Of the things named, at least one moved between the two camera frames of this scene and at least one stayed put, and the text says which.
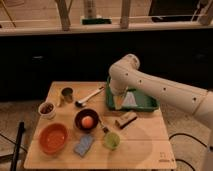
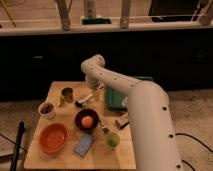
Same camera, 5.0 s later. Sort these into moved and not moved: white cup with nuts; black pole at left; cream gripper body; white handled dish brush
Moved: cream gripper body
Not moved: black pole at left; white cup with nuts; white handled dish brush
